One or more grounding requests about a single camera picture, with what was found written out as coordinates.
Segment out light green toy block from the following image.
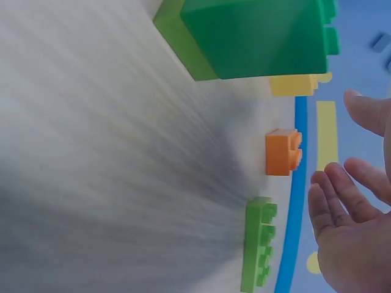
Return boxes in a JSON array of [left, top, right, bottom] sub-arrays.
[[153, 0, 221, 82]]

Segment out long flat green toy block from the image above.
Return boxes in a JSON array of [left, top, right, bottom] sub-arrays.
[[240, 196, 278, 293]]

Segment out person's right hand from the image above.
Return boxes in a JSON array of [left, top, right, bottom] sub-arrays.
[[307, 88, 391, 293]]

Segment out yellow toy block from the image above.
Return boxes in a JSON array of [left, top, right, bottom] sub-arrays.
[[269, 73, 319, 97]]

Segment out orange toy block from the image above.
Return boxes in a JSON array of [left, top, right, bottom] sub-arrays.
[[265, 128, 303, 176]]

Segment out dark green toy block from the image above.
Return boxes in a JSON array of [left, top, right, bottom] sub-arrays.
[[180, 0, 340, 80]]

